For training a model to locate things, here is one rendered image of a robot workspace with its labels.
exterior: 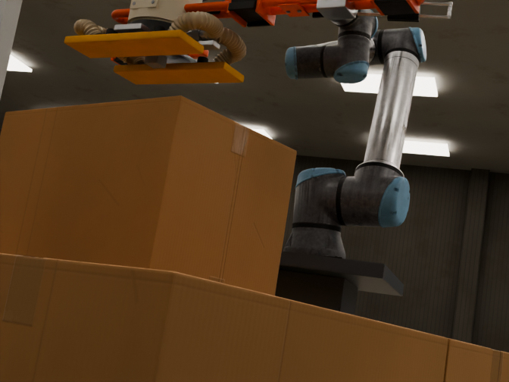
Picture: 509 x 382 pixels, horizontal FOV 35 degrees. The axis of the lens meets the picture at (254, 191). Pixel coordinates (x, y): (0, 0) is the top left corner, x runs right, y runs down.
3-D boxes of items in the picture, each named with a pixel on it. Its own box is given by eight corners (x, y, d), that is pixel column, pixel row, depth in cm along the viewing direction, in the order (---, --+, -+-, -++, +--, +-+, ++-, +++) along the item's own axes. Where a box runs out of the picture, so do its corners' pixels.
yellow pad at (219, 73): (112, 71, 210) (116, 53, 211) (135, 85, 219) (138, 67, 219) (223, 68, 193) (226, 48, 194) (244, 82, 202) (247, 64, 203)
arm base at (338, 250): (295, 260, 260) (298, 229, 261) (352, 264, 252) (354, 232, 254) (273, 252, 243) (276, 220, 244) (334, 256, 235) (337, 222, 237)
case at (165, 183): (-32, 273, 191) (4, 111, 198) (98, 297, 221) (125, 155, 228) (144, 296, 153) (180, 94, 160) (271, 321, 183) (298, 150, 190)
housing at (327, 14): (314, 7, 175) (317, -11, 176) (327, 21, 181) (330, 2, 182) (345, 6, 172) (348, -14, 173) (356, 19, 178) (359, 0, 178)
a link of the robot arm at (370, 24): (379, 42, 225) (382, 9, 227) (357, 25, 215) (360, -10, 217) (349, 47, 230) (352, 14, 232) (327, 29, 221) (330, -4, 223)
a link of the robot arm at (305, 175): (302, 229, 259) (307, 175, 262) (354, 231, 252) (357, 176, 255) (284, 221, 245) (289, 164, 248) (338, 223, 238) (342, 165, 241)
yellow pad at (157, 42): (63, 43, 194) (67, 23, 195) (89, 58, 202) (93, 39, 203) (179, 37, 177) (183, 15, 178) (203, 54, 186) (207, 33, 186)
